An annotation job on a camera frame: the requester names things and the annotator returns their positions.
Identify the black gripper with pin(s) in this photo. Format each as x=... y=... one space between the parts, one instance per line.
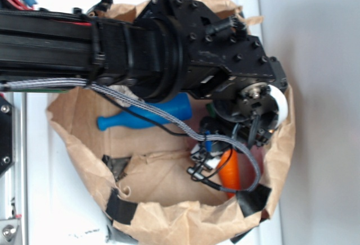
x=250 y=114

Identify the orange toy carrot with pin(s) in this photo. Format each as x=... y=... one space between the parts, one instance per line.
x=229 y=173

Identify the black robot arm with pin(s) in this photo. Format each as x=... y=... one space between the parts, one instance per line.
x=171 y=47

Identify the blue plastic toy bottle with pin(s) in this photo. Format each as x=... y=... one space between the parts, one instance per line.
x=149 y=114

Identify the brown paper bag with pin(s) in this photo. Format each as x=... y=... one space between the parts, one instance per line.
x=138 y=177

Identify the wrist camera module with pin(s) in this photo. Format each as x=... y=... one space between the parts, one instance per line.
x=206 y=157

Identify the aluminium frame rail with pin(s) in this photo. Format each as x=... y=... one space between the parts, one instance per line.
x=14 y=203

